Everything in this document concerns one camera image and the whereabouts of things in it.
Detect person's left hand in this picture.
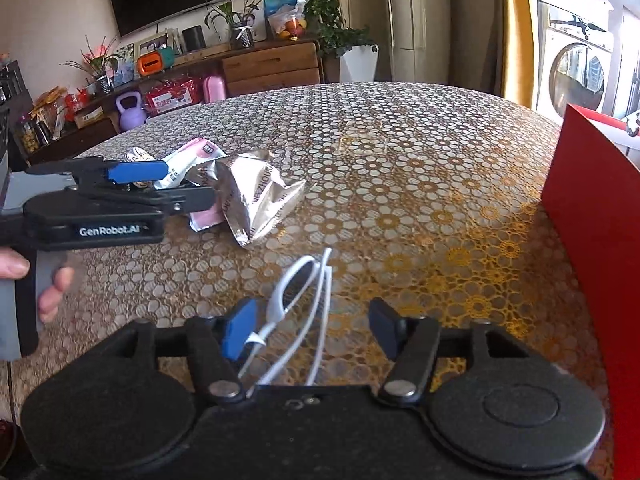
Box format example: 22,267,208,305
0,247,76,325

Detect black cylindrical speaker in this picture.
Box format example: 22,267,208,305
182,25,206,52

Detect framed photo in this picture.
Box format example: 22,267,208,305
134,30,170,58

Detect purple kettlebell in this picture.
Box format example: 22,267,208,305
115,91,148,131

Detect white washing machine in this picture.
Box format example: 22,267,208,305
535,1,614,124

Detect red cardboard box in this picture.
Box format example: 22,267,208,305
541,105,639,479

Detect yellow curtain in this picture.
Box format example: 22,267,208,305
501,0,535,107

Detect pink white panda tissue pack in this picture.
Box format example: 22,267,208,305
124,136,226,232

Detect green plant white pot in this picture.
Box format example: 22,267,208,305
296,0,378,82

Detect pink small case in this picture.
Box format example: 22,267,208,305
202,75,227,103

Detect red snack package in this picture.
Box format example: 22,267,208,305
143,76,203,116

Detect small plant dark pot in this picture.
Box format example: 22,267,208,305
204,0,265,50

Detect wooden sideboard cabinet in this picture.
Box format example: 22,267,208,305
26,39,324,165

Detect white floor air conditioner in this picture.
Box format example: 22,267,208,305
386,0,451,84

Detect bag of fruit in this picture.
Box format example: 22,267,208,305
264,0,309,41

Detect silver foil bag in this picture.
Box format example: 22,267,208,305
213,150,310,248

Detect pink flowers in vase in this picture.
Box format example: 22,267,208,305
60,36,120,96

